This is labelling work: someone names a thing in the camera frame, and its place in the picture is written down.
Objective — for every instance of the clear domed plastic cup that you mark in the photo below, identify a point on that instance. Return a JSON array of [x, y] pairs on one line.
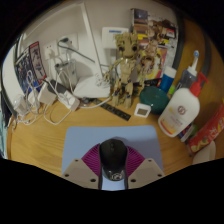
[[20, 105]]

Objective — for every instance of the black ruler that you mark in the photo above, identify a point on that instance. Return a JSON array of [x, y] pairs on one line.
[[113, 110]]

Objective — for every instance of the white desk lamp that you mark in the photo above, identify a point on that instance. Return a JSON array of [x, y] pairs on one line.
[[90, 88]]

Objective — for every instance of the white red-pump lotion bottle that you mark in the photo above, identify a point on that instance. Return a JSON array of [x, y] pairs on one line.
[[178, 113]]

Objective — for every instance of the grey metal desk frame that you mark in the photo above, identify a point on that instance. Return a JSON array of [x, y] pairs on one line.
[[206, 53]]

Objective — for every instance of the white power strip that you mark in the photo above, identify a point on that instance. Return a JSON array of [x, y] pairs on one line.
[[70, 100]]

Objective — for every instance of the white charger block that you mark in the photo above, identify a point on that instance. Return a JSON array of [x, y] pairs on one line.
[[46, 94]]

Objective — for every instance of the white wall-mounted box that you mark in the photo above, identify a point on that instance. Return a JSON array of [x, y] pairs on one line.
[[113, 38]]

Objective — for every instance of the colourful figure packaging box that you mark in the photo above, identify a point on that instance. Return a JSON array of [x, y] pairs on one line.
[[163, 30]]

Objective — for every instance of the dark green round tin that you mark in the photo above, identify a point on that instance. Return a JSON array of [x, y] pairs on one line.
[[155, 100]]

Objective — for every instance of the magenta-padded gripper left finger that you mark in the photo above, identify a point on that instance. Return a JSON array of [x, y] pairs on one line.
[[80, 171]]

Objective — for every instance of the brown brick-built tree figure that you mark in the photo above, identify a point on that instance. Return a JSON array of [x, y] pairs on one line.
[[125, 66]]

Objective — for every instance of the black computer mouse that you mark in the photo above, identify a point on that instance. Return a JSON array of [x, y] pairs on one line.
[[113, 158]]

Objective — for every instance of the small white square clock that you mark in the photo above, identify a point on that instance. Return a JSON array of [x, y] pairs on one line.
[[142, 110]]

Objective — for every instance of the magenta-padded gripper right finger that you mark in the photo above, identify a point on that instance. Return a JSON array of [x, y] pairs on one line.
[[146, 171]]

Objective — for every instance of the red yellow-lidded chip can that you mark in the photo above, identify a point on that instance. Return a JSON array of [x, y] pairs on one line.
[[210, 130]]

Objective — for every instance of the light blue mouse pad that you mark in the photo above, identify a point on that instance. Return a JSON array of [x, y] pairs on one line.
[[113, 133]]

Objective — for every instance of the white wall socket panel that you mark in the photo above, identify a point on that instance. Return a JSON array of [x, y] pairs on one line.
[[70, 41]]

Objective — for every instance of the small blue red bottle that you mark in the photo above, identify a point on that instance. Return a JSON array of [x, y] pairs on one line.
[[186, 132]]

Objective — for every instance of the white printed mug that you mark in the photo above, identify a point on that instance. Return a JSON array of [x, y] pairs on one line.
[[205, 153]]

